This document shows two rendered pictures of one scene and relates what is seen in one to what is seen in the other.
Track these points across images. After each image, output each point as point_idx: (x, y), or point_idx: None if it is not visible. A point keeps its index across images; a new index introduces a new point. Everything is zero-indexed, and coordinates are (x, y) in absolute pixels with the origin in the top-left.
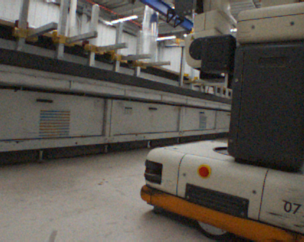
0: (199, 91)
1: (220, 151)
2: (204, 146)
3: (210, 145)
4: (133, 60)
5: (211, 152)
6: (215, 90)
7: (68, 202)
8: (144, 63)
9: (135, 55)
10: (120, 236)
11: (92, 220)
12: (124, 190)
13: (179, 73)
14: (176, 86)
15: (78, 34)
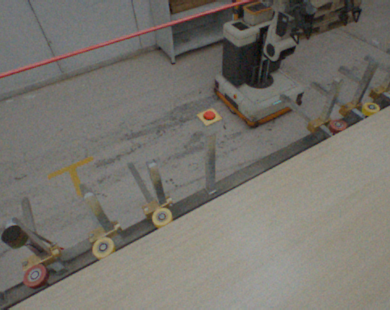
0: (121, 238)
1: (266, 85)
2: (272, 90)
3: (266, 91)
4: (330, 117)
5: (276, 80)
6: None
7: (333, 118)
8: (312, 116)
9: (330, 112)
10: (308, 98)
11: (319, 106)
12: (304, 127)
13: (188, 213)
14: (228, 175)
15: (387, 64)
